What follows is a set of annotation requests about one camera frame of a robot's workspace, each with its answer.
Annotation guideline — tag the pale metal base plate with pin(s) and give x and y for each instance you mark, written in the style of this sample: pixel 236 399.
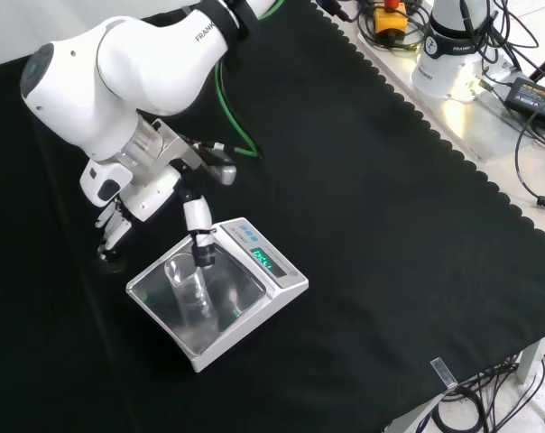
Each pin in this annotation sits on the pale metal base plate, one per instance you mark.
pixel 484 131

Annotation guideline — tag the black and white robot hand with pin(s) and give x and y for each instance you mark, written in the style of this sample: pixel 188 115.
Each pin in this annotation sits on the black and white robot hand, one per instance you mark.
pixel 150 194

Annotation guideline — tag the clear glass beaker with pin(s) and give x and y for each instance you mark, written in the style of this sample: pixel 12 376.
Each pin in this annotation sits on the clear glass beaker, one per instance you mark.
pixel 191 293

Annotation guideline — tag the clear tape strip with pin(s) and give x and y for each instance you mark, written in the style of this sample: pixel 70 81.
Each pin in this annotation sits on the clear tape strip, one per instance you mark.
pixel 444 372

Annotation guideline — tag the white table leg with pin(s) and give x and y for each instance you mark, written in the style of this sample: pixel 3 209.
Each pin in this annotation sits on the white table leg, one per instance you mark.
pixel 532 361

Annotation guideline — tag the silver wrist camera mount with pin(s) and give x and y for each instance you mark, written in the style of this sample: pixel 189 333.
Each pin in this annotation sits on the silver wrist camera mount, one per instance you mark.
pixel 223 173

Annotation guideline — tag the yellow emergency stop button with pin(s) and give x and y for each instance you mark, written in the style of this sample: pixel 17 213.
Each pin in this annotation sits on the yellow emergency stop button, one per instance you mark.
pixel 390 18

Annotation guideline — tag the black bench cloth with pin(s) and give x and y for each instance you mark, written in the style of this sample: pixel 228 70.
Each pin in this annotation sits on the black bench cloth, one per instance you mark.
pixel 367 203

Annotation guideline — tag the white electronic balance steel pan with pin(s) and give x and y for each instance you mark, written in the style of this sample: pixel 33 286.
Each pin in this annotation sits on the white electronic balance steel pan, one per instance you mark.
pixel 236 234

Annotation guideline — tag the black power adapter brick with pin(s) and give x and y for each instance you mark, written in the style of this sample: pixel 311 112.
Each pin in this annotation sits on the black power adapter brick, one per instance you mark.
pixel 534 97

